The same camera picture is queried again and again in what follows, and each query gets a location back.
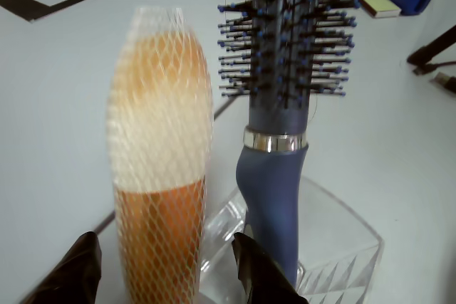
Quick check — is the clear acrylic organizer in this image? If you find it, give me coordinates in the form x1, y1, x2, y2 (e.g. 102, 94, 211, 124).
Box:
197, 175, 385, 304

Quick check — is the usb cable plug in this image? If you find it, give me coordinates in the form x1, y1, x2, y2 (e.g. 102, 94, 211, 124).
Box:
413, 61, 456, 95

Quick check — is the blue round hairbrush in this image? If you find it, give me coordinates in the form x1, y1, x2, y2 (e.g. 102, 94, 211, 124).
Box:
217, 0, 368, 290

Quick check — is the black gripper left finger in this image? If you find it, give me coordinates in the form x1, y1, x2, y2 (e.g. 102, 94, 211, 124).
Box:
21, 231, 105, 304

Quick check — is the gold handled makeup brush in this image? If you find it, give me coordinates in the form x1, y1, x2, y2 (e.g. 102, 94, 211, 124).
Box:
105, 5, 214, 304

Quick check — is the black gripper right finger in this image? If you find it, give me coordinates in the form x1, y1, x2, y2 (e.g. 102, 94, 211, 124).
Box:
231, 232, 309, 304

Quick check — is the small beige box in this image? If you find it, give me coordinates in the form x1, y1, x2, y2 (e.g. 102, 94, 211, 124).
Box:
352, 0, 402, 19

